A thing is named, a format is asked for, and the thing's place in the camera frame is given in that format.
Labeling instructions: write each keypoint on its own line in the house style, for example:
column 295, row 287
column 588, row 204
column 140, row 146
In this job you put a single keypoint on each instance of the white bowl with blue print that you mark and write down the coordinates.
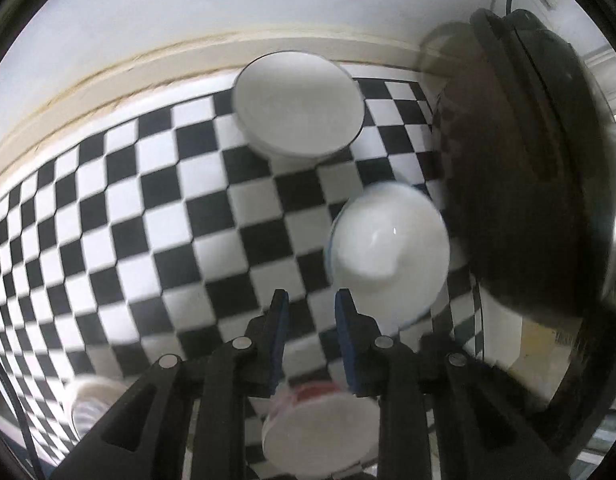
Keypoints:
column 388, row 250

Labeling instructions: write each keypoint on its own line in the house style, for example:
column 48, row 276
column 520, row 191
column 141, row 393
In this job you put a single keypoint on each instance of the black white checkered cloth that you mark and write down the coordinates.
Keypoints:
column 163, row 210

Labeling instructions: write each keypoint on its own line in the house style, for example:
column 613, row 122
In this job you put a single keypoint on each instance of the plain white bowl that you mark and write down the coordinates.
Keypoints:
column 298, row 105

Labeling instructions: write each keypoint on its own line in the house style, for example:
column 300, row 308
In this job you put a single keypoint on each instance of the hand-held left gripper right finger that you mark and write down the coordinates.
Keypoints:
column 345, row 340

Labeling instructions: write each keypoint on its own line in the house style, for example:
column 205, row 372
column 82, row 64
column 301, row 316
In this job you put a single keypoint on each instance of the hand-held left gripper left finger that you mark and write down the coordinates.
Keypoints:
column 279, row 340

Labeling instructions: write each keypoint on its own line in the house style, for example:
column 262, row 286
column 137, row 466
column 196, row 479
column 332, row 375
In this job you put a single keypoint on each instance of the white cup with red band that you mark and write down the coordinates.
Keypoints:
column 318, row 435

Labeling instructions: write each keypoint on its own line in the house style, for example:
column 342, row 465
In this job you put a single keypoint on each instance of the brown rice cooker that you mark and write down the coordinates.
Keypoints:
column 513, row 160

